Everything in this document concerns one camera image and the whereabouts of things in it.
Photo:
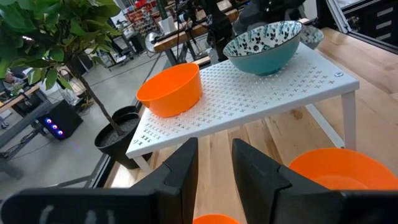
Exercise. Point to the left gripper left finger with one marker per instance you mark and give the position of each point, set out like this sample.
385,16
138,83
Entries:
177,186

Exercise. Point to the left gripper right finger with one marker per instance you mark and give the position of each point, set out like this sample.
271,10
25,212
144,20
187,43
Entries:
258,186

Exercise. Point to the teal floral ceramic bowl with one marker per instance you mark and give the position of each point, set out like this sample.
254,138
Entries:
312,37
264,62

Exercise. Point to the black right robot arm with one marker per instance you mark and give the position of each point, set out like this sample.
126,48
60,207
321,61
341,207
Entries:
264,12

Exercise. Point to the green plant in black pot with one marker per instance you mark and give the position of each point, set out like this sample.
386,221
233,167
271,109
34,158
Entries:
121,143

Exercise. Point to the white perforated metal shelf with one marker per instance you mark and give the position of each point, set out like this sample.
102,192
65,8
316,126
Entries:
248,93

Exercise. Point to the black computer with lights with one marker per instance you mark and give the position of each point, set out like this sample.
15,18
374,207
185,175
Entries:
68,121

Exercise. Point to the wooden workbench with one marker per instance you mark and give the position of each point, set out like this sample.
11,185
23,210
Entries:
174,40

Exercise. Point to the black floor fan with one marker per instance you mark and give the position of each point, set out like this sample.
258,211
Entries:
152,42

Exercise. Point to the white container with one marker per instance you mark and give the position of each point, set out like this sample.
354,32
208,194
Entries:
168,25

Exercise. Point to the shelf with red bins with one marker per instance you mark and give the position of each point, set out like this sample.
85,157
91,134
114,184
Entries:
140,15

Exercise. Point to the wooden desk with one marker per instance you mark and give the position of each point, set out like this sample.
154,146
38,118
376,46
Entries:
18,99

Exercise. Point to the person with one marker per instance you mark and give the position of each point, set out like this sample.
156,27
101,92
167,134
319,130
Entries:
11,79

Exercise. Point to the black drawer cabinet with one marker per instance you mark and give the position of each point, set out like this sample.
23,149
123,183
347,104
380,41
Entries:
373,18

